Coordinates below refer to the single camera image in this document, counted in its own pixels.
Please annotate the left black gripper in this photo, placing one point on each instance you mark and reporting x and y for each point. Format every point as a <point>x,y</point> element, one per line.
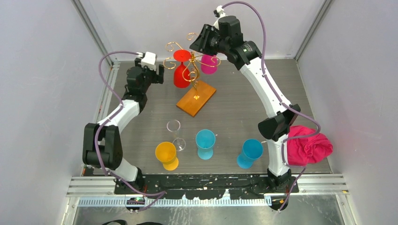
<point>157,78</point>

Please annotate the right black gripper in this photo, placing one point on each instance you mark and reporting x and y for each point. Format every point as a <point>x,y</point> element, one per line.
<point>200,43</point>

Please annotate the red plastic wine glass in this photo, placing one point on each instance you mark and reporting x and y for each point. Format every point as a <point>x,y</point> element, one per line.
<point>181,73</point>

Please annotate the pink plastic wine glass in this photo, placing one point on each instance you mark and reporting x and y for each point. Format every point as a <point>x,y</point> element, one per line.
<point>208,64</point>

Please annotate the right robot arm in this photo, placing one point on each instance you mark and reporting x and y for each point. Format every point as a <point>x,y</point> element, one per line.
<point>246,57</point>

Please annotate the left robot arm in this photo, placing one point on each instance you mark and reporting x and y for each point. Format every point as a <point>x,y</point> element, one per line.
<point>102,147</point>

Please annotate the clear wine glass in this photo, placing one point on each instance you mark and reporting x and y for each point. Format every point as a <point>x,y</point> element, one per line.
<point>174,127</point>

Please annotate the yellow plastic wine glass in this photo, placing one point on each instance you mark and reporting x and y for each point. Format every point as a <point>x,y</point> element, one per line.
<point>166,153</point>

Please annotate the blue wine glass centre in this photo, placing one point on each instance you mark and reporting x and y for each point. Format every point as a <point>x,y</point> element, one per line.
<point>205,141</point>

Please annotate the blue wine glass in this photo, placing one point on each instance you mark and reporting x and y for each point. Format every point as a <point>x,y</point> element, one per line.
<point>252,150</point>
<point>205,141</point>

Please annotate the blue wine glass right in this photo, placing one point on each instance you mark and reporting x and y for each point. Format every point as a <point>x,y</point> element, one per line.
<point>252,150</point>

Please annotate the pink crumpled cloth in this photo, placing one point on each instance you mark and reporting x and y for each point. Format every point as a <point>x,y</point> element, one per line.
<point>309,150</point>

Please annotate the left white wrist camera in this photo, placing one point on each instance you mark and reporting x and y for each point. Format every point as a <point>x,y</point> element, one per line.
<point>147,59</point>

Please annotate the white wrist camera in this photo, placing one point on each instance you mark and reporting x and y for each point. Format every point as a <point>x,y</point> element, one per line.
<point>147,59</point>
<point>219,13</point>

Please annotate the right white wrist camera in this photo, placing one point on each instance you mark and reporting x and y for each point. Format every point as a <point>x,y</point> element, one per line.
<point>219,13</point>

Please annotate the gold wire glass rack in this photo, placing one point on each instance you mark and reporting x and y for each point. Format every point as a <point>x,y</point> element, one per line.
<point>200,93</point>

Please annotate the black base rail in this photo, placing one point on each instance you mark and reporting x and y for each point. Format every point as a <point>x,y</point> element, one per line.
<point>204,186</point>

